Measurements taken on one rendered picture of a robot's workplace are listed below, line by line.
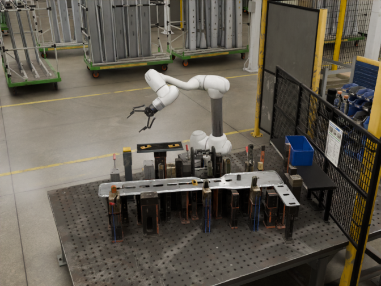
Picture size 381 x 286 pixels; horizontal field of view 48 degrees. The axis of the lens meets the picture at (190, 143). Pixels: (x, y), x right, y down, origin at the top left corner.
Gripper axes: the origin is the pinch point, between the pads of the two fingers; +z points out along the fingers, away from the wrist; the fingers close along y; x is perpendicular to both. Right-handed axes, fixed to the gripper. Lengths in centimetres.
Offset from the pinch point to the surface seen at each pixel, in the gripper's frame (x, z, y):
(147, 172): -0.9, 15.9, -34.4
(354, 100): -139, -197, -144
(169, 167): -1.6, 0.2, -42.5
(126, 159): -17.3, 23.8, -18.6
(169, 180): 3, 6, -50
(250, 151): -4, -56, -74
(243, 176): 3, -39, -84
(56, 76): -577, 101, 131
